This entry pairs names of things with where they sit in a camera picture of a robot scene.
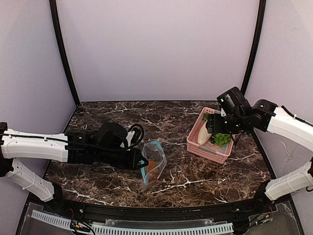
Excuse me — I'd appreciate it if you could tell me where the brown fried food piece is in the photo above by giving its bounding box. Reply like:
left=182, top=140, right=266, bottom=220
left=147, top=160, right=159, bottom=181

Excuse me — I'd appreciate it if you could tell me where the clear zip top bag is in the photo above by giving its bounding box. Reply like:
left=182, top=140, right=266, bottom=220
left=140, top=140, right=167, bottom=190

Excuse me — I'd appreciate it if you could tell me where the pink plastic basket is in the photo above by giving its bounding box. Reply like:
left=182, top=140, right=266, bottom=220
left=187, top=107, right=234, bottom=164

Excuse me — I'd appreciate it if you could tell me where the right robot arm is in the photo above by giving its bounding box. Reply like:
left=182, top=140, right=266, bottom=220
left=205, top=87, right=313, bottom=202

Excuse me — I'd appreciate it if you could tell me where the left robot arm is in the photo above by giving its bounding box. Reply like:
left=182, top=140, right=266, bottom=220
left=0, top=122, right=149, bottom=202

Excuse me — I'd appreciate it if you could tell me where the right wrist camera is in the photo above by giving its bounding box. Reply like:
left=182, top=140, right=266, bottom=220
left=220, top=105, right=229, bottom=117

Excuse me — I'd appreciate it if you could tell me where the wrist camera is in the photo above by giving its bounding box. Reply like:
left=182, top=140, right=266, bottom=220
left=126, top=124, right=144, bottom=148
left=220, top=105, right=229, bottom=117

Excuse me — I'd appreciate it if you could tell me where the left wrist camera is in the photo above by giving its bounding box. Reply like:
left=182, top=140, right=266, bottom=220
left=126, top=124, right=144, bottom=148

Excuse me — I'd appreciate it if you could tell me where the black front table rail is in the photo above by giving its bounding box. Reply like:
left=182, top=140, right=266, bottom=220
left=47, top=199, right=267, bottom=222

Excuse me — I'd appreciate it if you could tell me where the white slotted cable duct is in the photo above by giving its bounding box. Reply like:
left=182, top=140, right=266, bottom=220
left=31, top=210, right=234, bottom=235

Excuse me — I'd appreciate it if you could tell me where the right black frame post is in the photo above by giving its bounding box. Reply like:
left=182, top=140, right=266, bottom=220
left=241, top=0, right=267, bottom=94

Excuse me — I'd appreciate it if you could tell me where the black frame post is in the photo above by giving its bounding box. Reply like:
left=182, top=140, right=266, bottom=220
left=49, top=0, right=81, bottom=107
left=241, top=0, right=267, bottom=94

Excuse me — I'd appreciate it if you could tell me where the left black frame post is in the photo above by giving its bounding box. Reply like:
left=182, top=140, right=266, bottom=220
left=49, top=0, right=81, bottom=107

